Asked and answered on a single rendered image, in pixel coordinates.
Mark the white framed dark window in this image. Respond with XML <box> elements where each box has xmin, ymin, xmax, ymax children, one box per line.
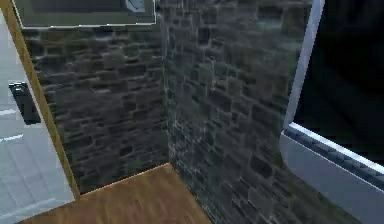
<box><xmin>279</xmin><ymin>0</ymin><xmax>384</xmax><ymax>224</ymax></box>

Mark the white panelled room door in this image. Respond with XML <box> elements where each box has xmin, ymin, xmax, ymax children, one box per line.
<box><xmin>0</xmin><ymin>0</ymin><xmax>81</xmax><ymax>224</ymax></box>

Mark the white framed wall picture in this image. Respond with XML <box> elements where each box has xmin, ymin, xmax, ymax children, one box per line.
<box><xmin>11</xmin><ymin>0</ymin><xmax>157</xmax><ymax>30</ymax></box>

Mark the black door handle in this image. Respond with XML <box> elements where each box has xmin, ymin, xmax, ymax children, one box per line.
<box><xmin>8</xmin><ymin>81</ymin><xmax>42</xmax><ymax>126</ymax></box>

